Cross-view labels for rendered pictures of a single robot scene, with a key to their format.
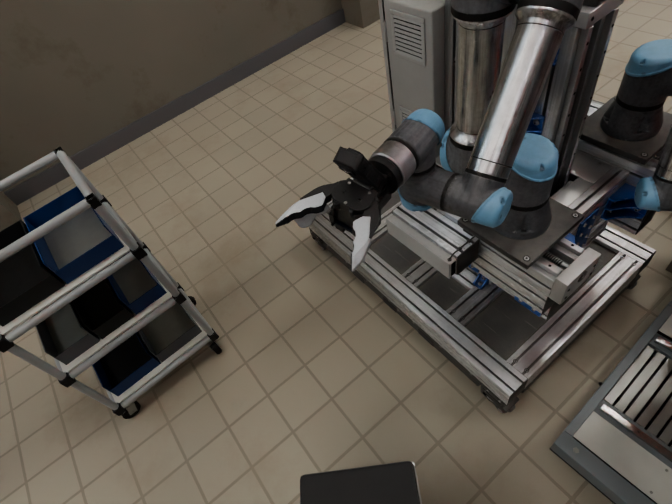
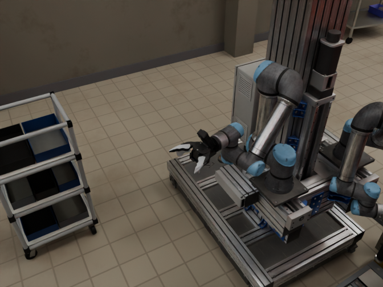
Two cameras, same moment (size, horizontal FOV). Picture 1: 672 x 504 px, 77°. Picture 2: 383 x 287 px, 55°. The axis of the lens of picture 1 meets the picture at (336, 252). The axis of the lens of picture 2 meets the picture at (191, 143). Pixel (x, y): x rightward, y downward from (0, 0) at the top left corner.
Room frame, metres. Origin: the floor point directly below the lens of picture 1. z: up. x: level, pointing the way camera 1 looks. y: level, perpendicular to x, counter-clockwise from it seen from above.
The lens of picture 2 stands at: (-0.67, 0.07, 2.21)
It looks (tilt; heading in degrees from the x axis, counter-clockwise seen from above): 39 degrees down; 356
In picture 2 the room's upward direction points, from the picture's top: straight up
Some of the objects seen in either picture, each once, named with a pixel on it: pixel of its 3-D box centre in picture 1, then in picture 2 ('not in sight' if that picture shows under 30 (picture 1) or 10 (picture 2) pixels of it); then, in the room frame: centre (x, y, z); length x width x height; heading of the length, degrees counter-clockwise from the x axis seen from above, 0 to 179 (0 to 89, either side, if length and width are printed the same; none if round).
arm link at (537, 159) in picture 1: (525, 168); (282, 159); (0.68, -0.48, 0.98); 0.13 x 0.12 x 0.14; 39
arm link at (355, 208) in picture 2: not in sight; (363, 208); (0.48, -0.86, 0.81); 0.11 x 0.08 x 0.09; 72
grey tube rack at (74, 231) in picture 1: (102, 301); (41, 180); (1.14, 0.93, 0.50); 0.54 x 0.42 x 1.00; 117
